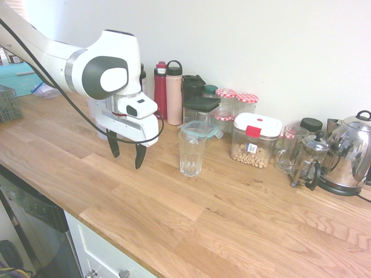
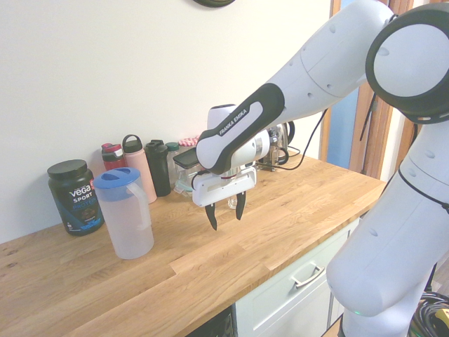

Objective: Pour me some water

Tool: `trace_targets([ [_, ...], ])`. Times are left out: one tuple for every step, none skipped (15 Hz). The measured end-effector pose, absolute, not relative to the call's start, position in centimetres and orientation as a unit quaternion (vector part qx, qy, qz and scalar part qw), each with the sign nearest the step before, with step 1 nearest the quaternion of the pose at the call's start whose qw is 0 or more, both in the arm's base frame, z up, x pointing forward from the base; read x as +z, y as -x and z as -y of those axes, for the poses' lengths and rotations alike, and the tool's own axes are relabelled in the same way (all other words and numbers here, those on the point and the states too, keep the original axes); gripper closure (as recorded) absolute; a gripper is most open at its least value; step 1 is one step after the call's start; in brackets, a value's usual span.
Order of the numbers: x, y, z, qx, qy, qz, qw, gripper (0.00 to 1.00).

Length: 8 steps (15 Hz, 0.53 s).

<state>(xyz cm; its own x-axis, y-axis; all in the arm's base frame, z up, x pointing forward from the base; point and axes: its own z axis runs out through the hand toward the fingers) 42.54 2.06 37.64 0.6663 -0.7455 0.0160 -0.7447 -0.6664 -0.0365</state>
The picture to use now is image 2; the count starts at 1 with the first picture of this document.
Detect wooden door frame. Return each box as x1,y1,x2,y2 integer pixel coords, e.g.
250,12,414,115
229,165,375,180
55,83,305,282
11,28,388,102
329,0,422,183

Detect black shaker bottle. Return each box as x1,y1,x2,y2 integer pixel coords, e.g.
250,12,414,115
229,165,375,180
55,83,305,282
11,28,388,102
144,139,172,197

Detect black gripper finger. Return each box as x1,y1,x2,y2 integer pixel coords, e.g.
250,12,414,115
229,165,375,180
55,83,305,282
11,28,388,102
205,203,219,232
235,191,248,221

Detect glass electric kettle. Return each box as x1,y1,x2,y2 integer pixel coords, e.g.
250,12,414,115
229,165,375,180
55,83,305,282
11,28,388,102
265,121,297,166

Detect pink bottle with black cap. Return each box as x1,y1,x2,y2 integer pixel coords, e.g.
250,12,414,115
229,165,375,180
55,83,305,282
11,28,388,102
121,134,158,204

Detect black power cable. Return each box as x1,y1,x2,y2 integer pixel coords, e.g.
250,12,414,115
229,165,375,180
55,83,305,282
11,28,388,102
255,107,331,173

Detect black Vega protein tub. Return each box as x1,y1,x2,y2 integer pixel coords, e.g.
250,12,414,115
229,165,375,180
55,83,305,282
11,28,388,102
47,159,105,237

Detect blue plastic lid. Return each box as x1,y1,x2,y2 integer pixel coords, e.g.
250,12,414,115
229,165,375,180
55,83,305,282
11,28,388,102
93,167,155,260

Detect clear bottle with green lid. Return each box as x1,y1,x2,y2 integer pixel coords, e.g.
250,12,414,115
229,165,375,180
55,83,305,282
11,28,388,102
164,141,182,192

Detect coiled black cables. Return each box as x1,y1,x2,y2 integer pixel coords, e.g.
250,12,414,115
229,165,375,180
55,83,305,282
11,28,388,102
410,290,449,337

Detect red white checked cloth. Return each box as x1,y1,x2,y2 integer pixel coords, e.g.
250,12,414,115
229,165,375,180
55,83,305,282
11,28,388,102
177,135,201,149

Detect silver drawer handle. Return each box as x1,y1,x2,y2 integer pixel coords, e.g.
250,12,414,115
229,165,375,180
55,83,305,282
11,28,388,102
290,265,326,289

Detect black round wall clock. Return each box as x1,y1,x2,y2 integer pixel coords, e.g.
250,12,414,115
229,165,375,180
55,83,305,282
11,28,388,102
192,0,236,7

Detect pale green drawer front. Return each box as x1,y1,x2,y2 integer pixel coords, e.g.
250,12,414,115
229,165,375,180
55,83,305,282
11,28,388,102
234,218,362,337

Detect clear plastic container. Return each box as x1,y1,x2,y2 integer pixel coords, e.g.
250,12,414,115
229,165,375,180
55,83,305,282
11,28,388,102
174,164,197,199

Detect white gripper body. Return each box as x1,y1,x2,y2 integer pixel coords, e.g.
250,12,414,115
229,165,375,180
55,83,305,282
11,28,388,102
192,167,258,208

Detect red water bottle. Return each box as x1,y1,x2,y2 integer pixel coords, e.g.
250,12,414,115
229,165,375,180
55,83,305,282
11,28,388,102
101,143,126,173

